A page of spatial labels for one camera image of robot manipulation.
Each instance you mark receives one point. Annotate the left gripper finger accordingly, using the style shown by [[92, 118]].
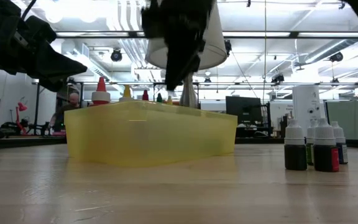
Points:
[[61, 65]]

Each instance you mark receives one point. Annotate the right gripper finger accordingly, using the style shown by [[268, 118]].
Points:
[[182, 59]]

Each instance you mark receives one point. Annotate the yellow cap food coloring bottle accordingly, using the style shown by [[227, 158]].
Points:
[[169, 101]]

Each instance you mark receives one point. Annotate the green cap food coloring bottle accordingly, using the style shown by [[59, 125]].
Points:
[[159, 99]]

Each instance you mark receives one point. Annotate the dark red food coloring bottle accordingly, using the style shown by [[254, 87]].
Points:
[[145, 96]]

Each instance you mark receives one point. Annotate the orange food coloring bottle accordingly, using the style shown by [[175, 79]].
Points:
[[126, 91]]

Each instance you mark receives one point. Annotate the person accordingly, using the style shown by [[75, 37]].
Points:
[[73, 99]]

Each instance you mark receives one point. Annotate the white shade table lamp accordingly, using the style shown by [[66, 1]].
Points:
[[216, 46]]

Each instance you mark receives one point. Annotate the black-legged background table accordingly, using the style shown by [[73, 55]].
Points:
[[37, 105]]

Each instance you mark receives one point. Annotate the black ceiling spotlight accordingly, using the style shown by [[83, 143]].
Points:
[[278, 77], [227, 46], [336, 57], [116, 55]]

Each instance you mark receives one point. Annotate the red desk lamp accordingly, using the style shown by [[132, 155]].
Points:
[[22, 107]]

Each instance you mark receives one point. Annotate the black desk monitor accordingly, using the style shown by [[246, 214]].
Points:
[[242, 109]]

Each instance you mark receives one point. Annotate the yellow translucent plastic bin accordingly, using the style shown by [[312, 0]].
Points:
[[151, 133]]

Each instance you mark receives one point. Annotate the small dropper bottle green label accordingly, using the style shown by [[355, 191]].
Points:
[[310, 133]]

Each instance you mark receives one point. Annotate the small white-cap dropper bottle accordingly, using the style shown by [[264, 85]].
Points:
[[295, 155]]

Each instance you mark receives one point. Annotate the small dropper bottle blue label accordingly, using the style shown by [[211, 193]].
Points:
[[342, 152]]

